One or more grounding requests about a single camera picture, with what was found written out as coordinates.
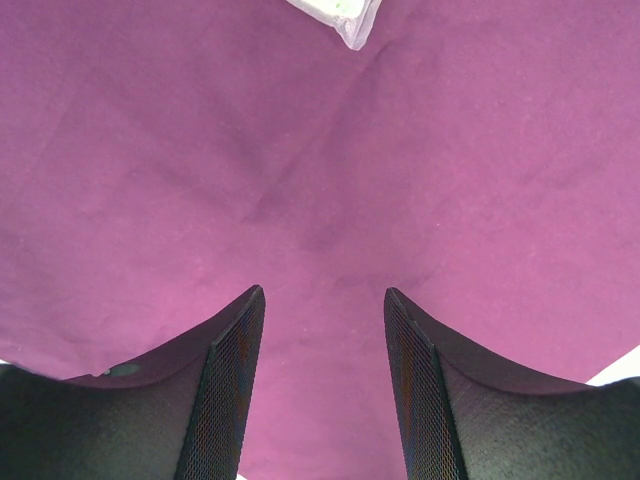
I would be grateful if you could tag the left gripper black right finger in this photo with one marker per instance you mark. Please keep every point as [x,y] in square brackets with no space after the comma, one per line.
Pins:
[465,412]

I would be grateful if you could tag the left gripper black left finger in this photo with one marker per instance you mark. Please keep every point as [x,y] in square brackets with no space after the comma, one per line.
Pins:
[178,411]

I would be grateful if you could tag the purple cloth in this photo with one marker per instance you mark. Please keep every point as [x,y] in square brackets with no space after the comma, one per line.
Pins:
[160,157]

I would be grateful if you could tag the green gauze packet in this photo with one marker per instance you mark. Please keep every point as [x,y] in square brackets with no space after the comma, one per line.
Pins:
[353,20]

